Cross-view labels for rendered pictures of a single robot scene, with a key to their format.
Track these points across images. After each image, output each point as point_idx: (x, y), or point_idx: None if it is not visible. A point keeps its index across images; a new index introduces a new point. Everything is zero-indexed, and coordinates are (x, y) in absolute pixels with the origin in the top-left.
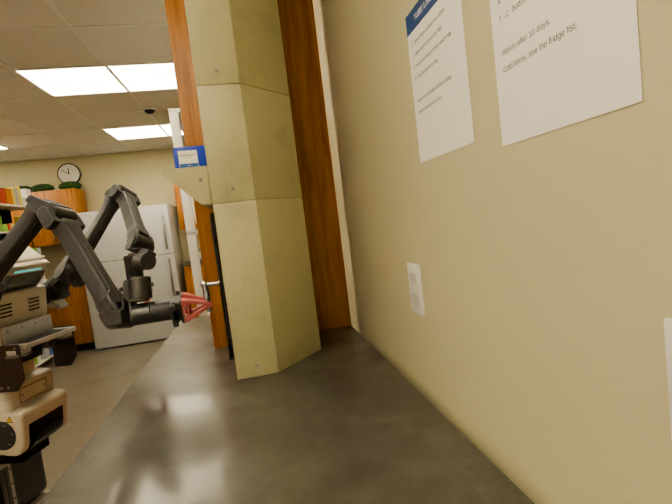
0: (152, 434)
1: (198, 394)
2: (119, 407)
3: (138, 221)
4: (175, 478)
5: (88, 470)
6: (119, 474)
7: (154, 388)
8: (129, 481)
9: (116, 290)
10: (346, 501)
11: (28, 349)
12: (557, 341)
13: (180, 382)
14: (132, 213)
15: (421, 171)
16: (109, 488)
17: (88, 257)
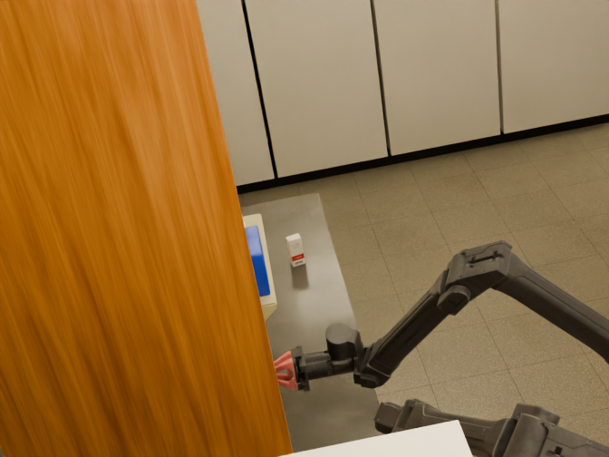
0: (310, 351)
1: (291, 404)
2: (369, 392)
3: (429, 417)
4: (273, 314)
5: (337, 322)
6: (312, 317)
7: (351, 425)
8: (302, 313)
9: (378, 347)
10: None
11: None
12: None
13: (323, 434)
14: (449, 413)
15: None
16: (312, 308)
17: (408, 311)
